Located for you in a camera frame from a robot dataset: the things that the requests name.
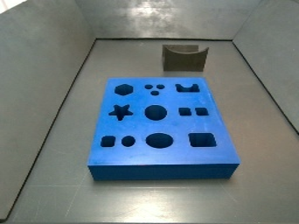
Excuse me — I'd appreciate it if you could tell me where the black curved fixture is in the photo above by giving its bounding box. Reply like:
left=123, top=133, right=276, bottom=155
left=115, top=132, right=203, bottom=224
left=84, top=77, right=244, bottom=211
left=163, top=45, right=209, bottom=72

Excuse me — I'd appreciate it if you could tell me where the blue foam shape board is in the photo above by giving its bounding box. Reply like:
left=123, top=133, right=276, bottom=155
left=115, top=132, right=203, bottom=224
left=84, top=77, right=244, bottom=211
left=88, top=78, right=240, bottom=180

